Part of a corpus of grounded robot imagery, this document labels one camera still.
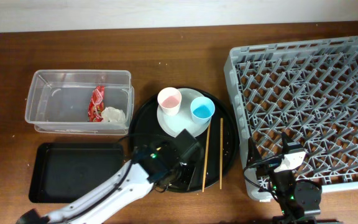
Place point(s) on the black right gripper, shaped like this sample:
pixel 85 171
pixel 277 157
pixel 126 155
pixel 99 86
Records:
pixel 255 157

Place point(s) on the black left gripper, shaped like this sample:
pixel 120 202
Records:
pixel 187 181

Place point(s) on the light blue plastic cup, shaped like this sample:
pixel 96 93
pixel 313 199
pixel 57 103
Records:
pixel 202 109

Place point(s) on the pink plastic cup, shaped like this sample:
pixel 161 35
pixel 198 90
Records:
pixel 169 99

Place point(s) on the white tissue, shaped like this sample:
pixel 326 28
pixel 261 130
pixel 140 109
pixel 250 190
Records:
pixel 113 115

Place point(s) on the red snack wrapper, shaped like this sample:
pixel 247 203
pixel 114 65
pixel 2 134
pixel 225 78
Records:
pixel 96 105

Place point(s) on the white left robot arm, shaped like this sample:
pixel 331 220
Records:
pixel 127 185

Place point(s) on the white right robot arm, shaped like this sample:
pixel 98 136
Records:
pixel 299 200

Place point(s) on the grey dishwasher rack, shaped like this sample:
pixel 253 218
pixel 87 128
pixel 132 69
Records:
pixel 307 89

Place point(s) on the left wooden chopstick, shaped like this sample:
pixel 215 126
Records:
pixel 206 158

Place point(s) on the wooden chopstick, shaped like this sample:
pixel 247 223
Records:
pixel 221 132
pixel 206 158

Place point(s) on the black round tray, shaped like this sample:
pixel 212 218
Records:
pixel 145 121

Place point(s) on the grey round plate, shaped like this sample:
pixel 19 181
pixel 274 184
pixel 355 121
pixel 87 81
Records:
pixel 174 125

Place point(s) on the right wooden chopstick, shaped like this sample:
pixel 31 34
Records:
pixel 221 132

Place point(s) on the black rectangular tray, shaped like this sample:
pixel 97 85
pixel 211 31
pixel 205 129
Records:
pixel 64 172

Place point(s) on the clear plastic bin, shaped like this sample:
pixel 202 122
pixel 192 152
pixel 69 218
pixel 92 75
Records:
pixel 58 100

